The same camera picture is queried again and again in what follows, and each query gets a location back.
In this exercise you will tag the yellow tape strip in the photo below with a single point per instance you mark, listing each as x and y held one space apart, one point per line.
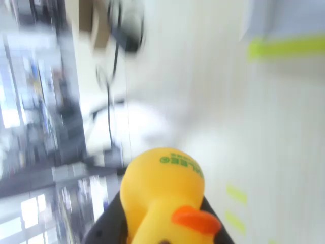
236 194
234 222
272 242

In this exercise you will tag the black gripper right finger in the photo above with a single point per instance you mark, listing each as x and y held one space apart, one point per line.
223 240

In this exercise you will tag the black desk device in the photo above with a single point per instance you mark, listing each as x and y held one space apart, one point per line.
127 38

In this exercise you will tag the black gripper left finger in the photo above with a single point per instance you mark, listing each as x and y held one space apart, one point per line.
109 228

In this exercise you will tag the yellow rubber duck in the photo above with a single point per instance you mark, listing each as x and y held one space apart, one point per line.
162 183

